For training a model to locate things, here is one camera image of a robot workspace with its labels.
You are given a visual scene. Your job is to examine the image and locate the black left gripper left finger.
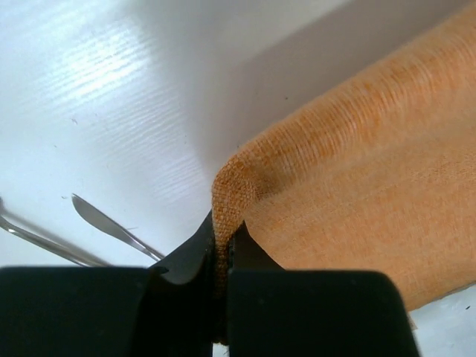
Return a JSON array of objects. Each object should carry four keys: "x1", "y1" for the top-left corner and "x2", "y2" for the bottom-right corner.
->
[{"x1": 1, "y1": 218, "x2": 214, "y2": 356}]

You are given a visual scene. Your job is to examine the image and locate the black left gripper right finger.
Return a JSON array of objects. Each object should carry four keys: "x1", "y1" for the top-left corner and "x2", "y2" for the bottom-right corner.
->
[{"x1": 226, "y1": 225, "x2": 419, "y2": 356}]

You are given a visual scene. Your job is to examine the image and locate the silver fork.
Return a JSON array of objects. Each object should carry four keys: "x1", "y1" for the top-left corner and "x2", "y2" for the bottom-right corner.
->
[{"x1": 1, "y1": 202, "x2": 111, "y2": 267}]

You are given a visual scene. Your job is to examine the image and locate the silver table knife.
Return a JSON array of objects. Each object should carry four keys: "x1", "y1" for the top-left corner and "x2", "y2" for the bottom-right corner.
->
[{"x1": 71, "y1": 193, "x2": 164, "y2": 261}]

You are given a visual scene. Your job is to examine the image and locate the orange cloth placemat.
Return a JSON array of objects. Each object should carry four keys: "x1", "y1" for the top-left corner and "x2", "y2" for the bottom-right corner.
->
[{"x1": 210, "y1": 4, "x2": 476, "y2": 346}]

